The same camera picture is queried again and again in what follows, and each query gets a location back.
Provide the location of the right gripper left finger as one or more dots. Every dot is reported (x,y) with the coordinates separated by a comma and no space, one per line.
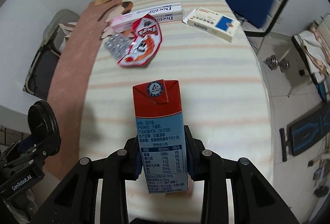
(75,197)

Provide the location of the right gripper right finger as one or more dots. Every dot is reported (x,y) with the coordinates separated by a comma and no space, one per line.
(254,199)

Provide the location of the red blue milk carton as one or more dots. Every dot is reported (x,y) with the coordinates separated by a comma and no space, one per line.
(161,135)

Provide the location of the white blue medicine box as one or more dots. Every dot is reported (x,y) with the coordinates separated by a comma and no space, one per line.
(212,22)

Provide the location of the black blue exercise bench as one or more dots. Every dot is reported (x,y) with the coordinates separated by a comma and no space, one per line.
(302,135)

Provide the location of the pink terry table cloth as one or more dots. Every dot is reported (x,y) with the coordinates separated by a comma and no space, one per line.
(70,80)

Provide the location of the metal dumbbell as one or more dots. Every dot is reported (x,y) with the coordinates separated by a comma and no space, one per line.
(273,63)

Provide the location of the silver pill blister pack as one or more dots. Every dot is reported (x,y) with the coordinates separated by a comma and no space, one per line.
(118,45)

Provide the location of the red white snack wrapper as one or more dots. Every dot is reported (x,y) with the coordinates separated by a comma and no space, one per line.
(146,42)

